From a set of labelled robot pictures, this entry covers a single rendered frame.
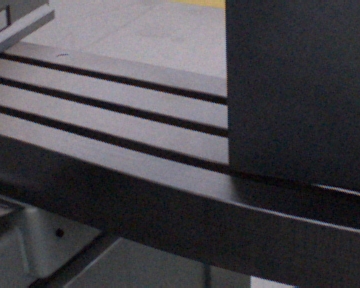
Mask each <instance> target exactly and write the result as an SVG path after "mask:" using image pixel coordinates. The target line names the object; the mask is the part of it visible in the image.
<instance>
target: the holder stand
mask: <svg viewBox="0 0 360 288"><path fill-rule="evenodd" d="M224 6H225V40H226V76H227V113H228V150H229V168H230V170H232V171H236V172H243V173H248V174H254V175H260V176H265V177H270V176H271V177H276V178H282V179H287V180H293V181H304V182H310V183H315V184H320V185H322V184H326V185H331V186H336V187H346V188H352V189H360V0H224Z"/></svg>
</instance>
